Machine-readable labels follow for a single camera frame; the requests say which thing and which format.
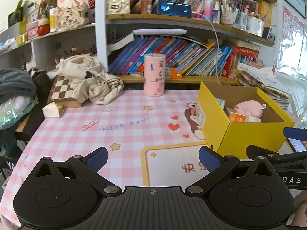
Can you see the black bag white lettering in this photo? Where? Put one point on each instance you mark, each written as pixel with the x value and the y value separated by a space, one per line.
pixel 6 165

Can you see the row of colourful books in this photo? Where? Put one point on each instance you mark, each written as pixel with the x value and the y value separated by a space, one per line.
pixel 179 55

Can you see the pink white gradient bottle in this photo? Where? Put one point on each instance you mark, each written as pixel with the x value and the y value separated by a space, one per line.
pixel 208 8

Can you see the white wedge-shaped box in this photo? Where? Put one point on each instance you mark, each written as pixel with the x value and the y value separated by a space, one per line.
pixel 53 110

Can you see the red round doll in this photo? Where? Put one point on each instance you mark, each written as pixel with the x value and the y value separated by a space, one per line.
pixel 44 27

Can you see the brown white chessboard box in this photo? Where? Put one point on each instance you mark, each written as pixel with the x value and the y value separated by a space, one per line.
pixel 62 91

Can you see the yellow white bottle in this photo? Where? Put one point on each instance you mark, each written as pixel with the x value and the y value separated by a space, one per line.
pixel 53 20

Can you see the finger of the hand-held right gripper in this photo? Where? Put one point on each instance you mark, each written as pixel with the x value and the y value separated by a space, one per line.
pixel 287 158
pixel 297 134

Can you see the pile of papers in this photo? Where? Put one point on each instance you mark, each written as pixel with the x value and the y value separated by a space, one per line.
pixel 263 83

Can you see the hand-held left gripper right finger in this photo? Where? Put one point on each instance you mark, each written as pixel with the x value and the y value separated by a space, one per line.
pixel 209 159

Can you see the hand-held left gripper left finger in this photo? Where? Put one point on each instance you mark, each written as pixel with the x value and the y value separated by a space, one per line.
pixel 97 159

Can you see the white desk lamp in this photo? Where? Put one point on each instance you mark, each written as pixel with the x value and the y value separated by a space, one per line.
pixel 159 31

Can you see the small white spray bottle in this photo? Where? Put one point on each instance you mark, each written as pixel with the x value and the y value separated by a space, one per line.
pixel 216 14

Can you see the small black stand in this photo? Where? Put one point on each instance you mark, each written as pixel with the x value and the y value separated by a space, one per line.
pixel 267 33

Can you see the cream rectangular block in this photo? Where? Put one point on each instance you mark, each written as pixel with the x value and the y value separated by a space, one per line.
pixel 253 119

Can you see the dark leather bag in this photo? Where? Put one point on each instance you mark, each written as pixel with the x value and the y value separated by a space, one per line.
pixel 40 81

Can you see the pink cylinder canister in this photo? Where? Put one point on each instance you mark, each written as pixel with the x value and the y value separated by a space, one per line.
pixel 154 75

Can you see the yellow cardboard box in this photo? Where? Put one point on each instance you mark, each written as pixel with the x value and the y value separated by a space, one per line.
pixel 251 136

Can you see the grey cloth pile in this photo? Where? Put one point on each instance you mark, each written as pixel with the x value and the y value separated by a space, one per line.
pixel 14 83

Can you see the white pen holder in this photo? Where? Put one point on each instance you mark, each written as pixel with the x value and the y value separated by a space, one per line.
pixel 227 18

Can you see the pink plush pig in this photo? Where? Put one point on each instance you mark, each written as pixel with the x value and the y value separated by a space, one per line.
pixel 248 107

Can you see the beige cloth bag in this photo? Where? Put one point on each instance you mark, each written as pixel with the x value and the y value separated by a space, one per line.
pixel 81 76

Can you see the iridescent plastic bag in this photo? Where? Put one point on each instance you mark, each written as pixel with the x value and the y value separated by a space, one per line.
pixel 14 112

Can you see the black smartphone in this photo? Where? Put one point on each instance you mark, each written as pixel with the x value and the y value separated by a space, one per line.
pixel 298 145

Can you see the pink bordered wall poster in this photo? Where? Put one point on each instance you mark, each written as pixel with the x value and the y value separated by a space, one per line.
pixel 291 33

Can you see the orange white toothpaste box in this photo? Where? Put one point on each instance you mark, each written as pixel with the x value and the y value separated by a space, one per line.
pixel 236 117

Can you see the red boxed books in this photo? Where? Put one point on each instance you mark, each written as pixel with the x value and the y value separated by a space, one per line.
pixel 239 61

